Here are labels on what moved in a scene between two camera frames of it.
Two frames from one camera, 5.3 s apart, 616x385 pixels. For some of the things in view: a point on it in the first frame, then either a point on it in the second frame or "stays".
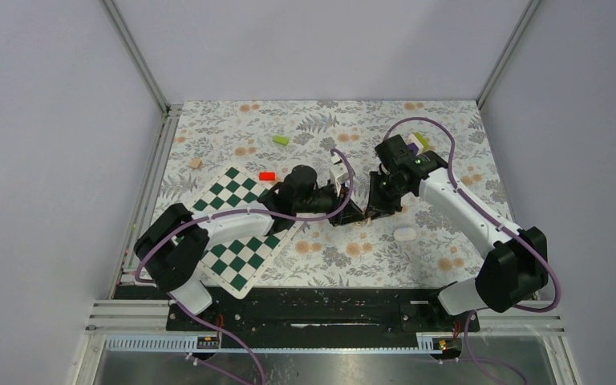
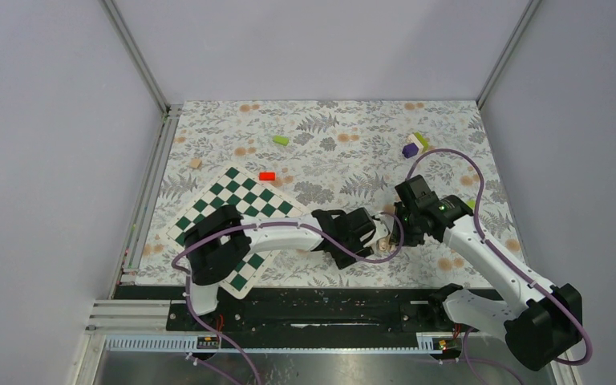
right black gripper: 377,207 -> 411,241
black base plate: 318,311 stays
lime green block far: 423,142 stays
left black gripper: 351,213 -> 361,249
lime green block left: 281,140 stays
